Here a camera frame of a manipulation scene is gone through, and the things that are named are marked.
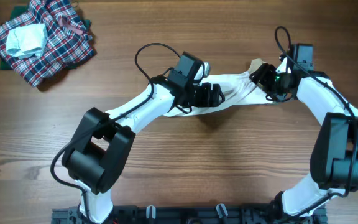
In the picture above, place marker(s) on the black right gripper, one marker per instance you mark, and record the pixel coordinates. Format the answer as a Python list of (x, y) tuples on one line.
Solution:
[(266, 78)]

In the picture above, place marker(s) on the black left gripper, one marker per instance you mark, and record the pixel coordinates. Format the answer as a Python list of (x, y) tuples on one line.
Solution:
[(205, 100)]

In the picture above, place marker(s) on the white baby shirt tan sleeves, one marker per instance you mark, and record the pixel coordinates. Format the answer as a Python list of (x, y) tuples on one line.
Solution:
[(238, 89)]

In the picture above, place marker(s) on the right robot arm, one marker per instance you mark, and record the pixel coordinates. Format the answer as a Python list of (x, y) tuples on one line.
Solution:
[(334, 160)]

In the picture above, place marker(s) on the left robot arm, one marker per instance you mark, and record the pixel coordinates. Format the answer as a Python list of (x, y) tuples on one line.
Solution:
[(100, 146)]

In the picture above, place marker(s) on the plaid flannel shirt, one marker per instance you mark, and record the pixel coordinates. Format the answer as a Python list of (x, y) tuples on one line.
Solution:
[(68, 40)]

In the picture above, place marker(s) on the light blue folded garment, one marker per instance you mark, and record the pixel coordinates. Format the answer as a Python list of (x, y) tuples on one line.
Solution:
[(27, 41)]

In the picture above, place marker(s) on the dark green folded cloth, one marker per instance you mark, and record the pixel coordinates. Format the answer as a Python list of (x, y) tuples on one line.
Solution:
[(18, 11)]

